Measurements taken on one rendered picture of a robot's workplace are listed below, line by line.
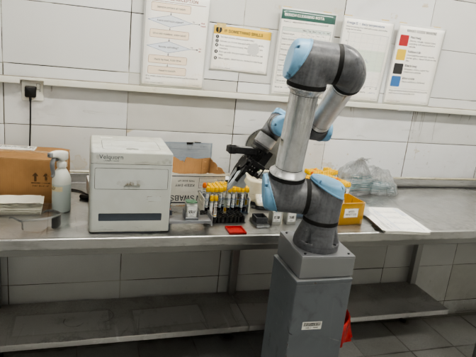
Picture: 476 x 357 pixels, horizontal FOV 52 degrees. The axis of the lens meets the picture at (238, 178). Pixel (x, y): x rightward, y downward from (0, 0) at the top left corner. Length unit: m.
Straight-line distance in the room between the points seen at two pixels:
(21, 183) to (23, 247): 0.40
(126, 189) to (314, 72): 0.77
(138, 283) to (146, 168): 1.02
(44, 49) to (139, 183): 0.84
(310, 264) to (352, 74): 0.59
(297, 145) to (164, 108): 1.03
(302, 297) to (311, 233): 0.20
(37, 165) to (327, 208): 1.14
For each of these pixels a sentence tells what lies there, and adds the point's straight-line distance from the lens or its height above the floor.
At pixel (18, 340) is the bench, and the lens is 2.35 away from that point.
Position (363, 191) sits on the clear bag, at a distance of 2.62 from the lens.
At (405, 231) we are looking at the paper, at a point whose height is 0.89.
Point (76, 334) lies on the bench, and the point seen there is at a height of 0.27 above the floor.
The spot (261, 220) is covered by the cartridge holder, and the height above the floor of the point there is 0.90.
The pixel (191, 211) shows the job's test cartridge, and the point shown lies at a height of 0.95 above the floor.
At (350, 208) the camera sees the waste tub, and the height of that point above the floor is 0.95.
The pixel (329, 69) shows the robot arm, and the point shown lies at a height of 1.52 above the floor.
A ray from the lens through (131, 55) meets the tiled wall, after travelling 2.30.
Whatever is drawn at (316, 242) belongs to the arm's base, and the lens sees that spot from 1.57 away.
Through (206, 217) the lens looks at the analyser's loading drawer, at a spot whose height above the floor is 0.92.
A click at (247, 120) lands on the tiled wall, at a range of 2.45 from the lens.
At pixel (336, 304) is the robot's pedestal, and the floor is 0.78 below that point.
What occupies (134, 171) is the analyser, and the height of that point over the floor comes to 1.11.
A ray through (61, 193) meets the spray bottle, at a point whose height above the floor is 0.95.
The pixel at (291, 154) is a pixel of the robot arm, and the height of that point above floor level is 1.26.
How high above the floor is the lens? 1.56
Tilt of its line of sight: 15 degrees down
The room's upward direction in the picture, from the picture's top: 6 degrees clockwise
